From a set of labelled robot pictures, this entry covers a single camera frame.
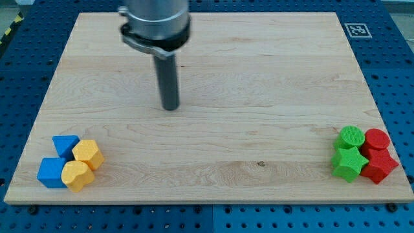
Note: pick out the black board screw right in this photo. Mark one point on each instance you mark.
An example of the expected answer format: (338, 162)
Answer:
(391, 207)

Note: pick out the white fiducial marker tag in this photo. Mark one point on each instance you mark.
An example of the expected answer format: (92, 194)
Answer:
(358, 30)

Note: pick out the red star block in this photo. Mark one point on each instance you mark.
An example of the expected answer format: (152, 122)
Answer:
(380, 165)

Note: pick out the blue cube block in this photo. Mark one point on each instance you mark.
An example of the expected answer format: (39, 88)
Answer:
(49, 173)

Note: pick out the blue triangle block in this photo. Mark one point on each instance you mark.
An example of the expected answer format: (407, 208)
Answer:
(64, 145)

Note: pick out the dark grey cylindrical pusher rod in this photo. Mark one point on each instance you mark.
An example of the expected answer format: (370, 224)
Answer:
(168, 84)

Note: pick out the red cylinder block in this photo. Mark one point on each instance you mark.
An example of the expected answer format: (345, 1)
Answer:
(375, 139)

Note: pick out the green star block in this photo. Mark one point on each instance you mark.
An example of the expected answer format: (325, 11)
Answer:
(348, 163)

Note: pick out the yellow hexagon block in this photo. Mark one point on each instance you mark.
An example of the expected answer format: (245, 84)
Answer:
(88, 152)

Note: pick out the wooden board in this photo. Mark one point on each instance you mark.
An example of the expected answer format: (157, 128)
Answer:
(263, 97)

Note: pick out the black board screw left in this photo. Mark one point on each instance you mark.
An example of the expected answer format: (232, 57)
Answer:
(32, 209)

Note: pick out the black board screw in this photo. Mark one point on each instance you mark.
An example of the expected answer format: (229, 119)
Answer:
(391, 207)
(32, 209)

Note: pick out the green cylinder block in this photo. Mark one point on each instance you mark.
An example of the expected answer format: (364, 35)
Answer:
(348, 137)

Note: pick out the yellow heart block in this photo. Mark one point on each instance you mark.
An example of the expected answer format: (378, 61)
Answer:
(76, 174)

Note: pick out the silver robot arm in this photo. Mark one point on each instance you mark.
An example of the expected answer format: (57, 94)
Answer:
(158, 28)

